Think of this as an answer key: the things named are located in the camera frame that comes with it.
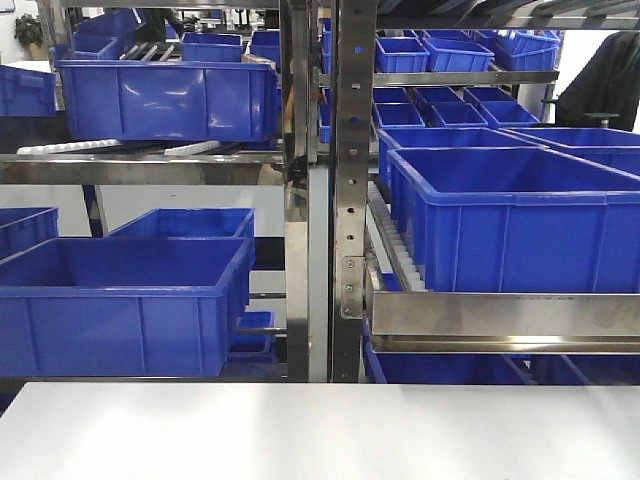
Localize stainless steel shelving rack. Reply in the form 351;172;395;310
0;0;640;384

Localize blue bin behind right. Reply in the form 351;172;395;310
378;127;537;186

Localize small blue bin lower centre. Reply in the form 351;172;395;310
227;311;277;363

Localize small blue bin middle shelf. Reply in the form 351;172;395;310
373;103;425;129
429;102;488;128
479;101;539;129

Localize small blue bin shelf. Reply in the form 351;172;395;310
375;37;429;73
479;101;539;129
429;102;488;128
373;103;425;129
424;38;495;72

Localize large blue bin right shelf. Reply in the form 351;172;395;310
389;147;639;293

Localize blue bin behind lower left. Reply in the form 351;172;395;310
108;208;256;265

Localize small blue bin top shelf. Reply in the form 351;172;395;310
375;37;429;73
424;38;495;72

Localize small blue bin upper rear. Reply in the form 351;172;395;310
181;32;243;62

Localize blue bin bottom right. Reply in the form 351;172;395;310
362;324;639;386

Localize large blue bin upper left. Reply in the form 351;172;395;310
56;60;278;143

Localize large blue bin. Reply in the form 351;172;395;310
56;60;278;143
1;238;253;377

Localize large blue bin lower left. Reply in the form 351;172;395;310
1;238;253;377

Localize blue bin far right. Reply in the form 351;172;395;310
505;127;640;175

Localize small blue bin top right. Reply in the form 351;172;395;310
474;29;561;72

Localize black office chair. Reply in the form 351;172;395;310
555;31;639;131

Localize blue bin upper far left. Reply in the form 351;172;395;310
1;65;57;117

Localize potted plant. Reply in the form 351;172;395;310
14;14;43;49

